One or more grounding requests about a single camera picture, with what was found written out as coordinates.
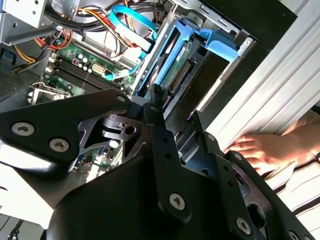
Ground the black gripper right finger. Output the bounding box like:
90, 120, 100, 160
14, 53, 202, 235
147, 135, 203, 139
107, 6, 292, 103
192, 111, 318, 240

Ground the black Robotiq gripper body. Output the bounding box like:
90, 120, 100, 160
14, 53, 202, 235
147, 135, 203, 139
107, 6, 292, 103
46, 116, 285, 240

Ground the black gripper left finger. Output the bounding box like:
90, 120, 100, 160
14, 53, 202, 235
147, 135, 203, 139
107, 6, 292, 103
0, 84, 194, 226

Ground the orange red yellow power wire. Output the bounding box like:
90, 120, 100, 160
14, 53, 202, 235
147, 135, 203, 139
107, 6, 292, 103
76, 6, 141, 48

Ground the long blue SATA wire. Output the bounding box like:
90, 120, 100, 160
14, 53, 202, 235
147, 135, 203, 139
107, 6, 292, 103
108, 4, 159, 54

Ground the hard disk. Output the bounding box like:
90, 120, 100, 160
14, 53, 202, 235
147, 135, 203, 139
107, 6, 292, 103
138, 19, 238, 111

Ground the person bare hand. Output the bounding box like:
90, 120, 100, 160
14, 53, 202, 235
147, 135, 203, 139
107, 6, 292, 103
224, 128, 314, 175

